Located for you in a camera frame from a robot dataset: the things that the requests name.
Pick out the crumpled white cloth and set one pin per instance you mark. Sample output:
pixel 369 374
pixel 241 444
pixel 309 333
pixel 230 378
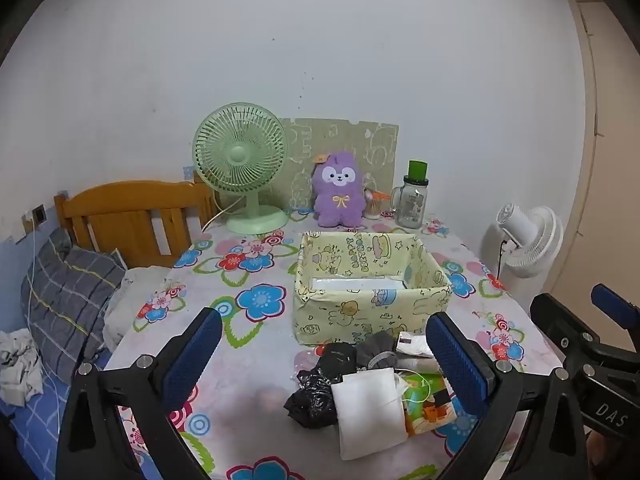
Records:
pixel 17 365

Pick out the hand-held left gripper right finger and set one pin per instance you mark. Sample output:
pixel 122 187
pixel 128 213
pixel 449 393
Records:
pixel 457 365

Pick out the floral tablecloth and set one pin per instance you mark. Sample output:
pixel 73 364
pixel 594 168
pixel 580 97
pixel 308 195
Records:
pixel 240 410

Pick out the grey plaid pillow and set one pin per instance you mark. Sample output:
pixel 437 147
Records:
pixel 70 290

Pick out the green desk fan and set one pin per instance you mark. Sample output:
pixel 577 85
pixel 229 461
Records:
pixel 235 155

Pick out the clear cotton swab cup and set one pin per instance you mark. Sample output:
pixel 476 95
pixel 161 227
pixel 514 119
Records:
pixel 374 209

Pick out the glass mug jar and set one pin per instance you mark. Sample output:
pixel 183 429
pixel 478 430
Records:
pixel 412 205

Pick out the blue checked bedsheet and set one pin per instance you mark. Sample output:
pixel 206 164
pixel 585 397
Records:
pixel 35 425

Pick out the purple plush toy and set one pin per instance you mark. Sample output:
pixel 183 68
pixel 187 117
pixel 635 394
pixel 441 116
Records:
pixel 337 195

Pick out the colourful cartoon packet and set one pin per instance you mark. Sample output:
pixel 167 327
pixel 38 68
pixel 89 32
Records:
pixel 427 412

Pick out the cartoon print cardboard panel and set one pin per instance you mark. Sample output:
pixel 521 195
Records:
pixel 350 140

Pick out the green plastic cup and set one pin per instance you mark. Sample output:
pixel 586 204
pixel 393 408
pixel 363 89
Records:
pixel 417 169

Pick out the light blue wall sticker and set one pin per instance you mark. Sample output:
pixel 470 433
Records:
pixel 188 172

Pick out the black plastic bag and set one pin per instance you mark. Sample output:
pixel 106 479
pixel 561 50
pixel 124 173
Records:
pixel 315 390

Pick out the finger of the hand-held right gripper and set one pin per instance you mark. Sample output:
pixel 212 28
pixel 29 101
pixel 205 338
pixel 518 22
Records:
pixel 560 325
pixel 615 305

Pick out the beige wooden door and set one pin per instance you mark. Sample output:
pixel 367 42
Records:
pixel 610 135

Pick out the yellow cartoon storage box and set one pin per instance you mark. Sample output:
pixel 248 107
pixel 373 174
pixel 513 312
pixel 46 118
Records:
pixel 350 315

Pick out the white cloth pouch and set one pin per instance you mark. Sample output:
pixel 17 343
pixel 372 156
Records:
pixel 367 415

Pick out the white standing fan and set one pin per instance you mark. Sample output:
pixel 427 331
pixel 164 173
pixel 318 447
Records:
pixel 530 240

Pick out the wooden bed headboard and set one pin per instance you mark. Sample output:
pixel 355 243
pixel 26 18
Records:
pixel 130 205

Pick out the grey velvet pouch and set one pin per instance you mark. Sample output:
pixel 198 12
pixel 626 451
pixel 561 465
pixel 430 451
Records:
pixel 377 350

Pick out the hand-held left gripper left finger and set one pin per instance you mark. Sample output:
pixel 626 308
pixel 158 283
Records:
pixel 192 360

